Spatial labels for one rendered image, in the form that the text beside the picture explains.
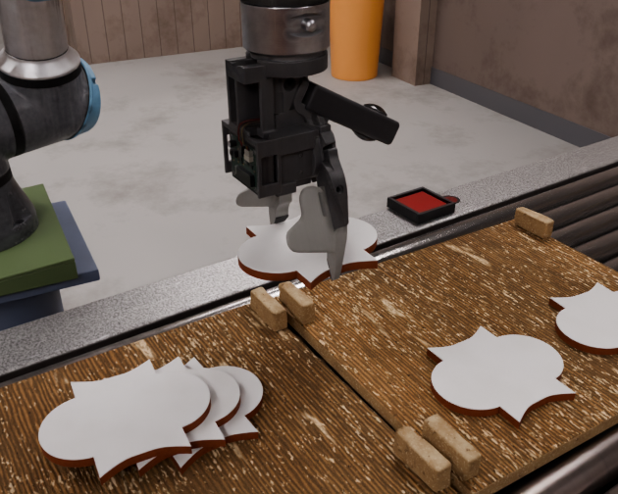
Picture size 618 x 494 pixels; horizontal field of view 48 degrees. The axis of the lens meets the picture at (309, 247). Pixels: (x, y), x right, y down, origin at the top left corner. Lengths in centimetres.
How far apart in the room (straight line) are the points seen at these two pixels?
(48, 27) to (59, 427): 58
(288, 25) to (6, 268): 62
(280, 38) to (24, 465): 43
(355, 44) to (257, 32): 449
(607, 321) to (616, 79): 318
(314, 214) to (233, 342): 21
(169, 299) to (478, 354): 39
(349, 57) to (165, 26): 163
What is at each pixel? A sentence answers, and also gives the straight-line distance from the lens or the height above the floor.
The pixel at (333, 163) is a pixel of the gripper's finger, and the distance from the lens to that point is 62.
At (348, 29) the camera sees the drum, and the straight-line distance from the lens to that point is 506.
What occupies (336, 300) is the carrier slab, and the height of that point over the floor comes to 94.
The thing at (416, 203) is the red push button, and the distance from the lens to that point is 110.
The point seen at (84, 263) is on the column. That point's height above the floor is 87.
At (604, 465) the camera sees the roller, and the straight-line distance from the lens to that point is 72.
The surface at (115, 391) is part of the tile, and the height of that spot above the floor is 97.
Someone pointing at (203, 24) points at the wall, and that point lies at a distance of 604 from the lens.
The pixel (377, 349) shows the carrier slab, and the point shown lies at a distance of 76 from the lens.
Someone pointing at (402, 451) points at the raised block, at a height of 95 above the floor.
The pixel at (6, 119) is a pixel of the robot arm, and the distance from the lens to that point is 107.
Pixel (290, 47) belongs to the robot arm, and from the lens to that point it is 58.
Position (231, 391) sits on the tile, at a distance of 68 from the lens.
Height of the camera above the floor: 140
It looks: 29 degrees down
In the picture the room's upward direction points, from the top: straight up
